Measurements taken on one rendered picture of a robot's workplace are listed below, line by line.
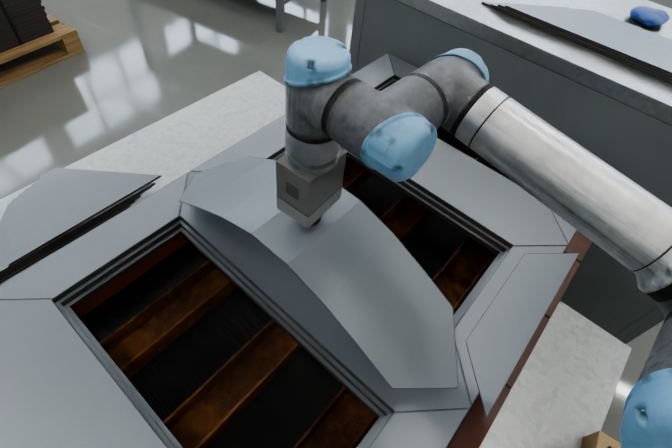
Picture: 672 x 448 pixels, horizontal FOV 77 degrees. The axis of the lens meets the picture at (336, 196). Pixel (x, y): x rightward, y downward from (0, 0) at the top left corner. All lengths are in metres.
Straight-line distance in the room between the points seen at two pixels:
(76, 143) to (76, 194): 1.42
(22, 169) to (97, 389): 1.83
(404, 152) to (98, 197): 0.83
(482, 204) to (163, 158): 0.83
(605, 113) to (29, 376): 1.33
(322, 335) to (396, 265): 0.19
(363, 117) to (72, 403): 0.62
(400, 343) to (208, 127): 0.85
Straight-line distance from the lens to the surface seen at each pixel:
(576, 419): 1.09
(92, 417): 0.80
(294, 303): 0.81
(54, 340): 0.87
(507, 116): 0.52
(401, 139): 0.43
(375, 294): 0.69
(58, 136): 2.63
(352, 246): 0.69
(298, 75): 0.48
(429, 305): 0.74
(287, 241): 0.67
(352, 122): 0.45
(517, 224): 1.04
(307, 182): 0.57
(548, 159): 0.51
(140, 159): 1.24
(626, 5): 1.72
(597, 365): 1.16
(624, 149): 1.33
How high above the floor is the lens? 1.58
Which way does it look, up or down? 49 degrees down
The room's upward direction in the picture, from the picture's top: 8 degrees clockwise
